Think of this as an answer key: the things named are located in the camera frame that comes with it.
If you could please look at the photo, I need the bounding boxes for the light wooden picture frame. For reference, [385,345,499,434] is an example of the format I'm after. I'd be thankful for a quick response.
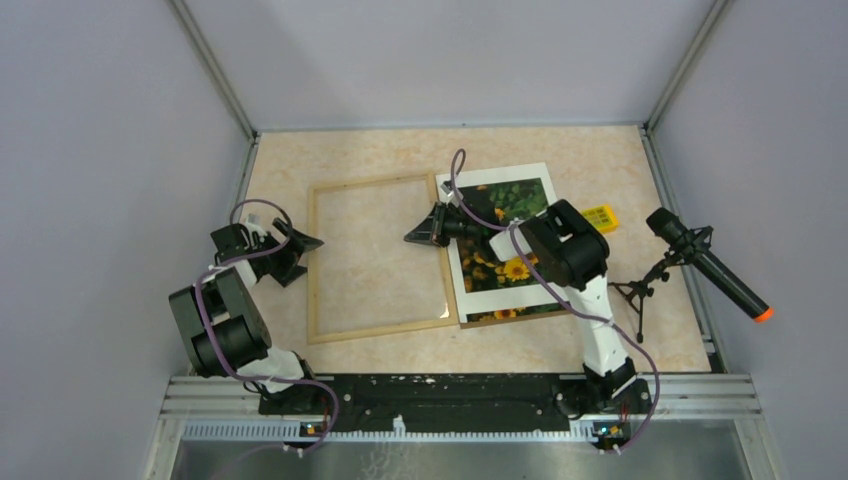
[305,172,460,346]

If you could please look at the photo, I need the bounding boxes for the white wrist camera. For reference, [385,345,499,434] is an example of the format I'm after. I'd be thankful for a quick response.
[439,181,461,207]
[240,214,267,243]

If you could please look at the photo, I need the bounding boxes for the black microphone tripod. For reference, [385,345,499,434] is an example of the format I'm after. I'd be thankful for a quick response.
[609,226,714,344]

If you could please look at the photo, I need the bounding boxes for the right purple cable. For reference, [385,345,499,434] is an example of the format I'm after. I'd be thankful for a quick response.
[450,148,662,455]

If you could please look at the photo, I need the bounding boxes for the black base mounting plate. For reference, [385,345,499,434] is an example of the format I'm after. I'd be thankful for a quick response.
[258,372,654,435]

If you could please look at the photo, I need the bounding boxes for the yellow calculator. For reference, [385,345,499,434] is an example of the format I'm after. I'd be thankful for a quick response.
[581,204,620,235]

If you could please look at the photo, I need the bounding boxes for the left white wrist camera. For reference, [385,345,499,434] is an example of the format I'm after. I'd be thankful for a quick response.
[240,214,267,243]

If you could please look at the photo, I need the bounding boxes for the white toothed cable rail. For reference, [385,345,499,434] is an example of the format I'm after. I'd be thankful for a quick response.
[181,416,598,443]

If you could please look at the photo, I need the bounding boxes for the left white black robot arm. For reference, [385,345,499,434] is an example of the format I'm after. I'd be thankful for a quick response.
[168,218,324,414]

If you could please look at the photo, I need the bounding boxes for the white matted sunflower photo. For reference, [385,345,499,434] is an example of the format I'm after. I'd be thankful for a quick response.
[447,163,562,321]

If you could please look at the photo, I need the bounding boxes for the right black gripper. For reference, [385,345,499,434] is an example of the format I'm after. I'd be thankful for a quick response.
[403,203,479,249]

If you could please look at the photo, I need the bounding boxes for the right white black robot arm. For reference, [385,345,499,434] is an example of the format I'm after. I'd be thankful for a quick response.
[403,199,637,412]

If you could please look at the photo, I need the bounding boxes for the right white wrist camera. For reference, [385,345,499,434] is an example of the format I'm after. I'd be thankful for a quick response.
[439,181,461,207]

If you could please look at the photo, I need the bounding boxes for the brown frame backing board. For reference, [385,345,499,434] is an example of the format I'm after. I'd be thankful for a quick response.
[459,304,569,329]

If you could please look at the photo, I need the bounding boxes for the black microphone orange tip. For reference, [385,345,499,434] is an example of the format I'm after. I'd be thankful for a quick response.
[646,207,774,323]

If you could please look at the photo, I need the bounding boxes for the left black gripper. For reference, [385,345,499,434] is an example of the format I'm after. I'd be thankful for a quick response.
[250,217,323,286]

